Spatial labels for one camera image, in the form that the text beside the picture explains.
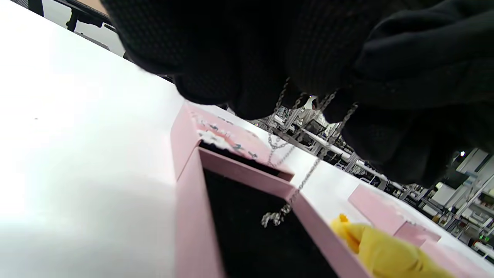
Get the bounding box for person's left hand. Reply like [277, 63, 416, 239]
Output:
[100, 0, 409, 120]

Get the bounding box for person's right hand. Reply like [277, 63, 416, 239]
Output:
[323, 0, 494, 188]

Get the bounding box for pink floral jewelry box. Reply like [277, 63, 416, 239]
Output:
[347, 185, 411, 236]
[393, 221, 494, 278]
[170, 102, 296, 183]

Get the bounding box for yellow cleaning cloth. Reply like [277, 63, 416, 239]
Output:
[330, 214, 457, 278]

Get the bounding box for silver chain necklace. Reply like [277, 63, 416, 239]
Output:
[261, 77, 359, 229]

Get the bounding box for pink jewelry box drawer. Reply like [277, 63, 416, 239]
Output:
[176, 147, 373, 278]

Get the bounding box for white storage shelf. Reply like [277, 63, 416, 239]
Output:
[421, 149, 494, 263]

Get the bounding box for black laptop stand table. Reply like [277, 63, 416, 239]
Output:
[52, 0, 117, 34]

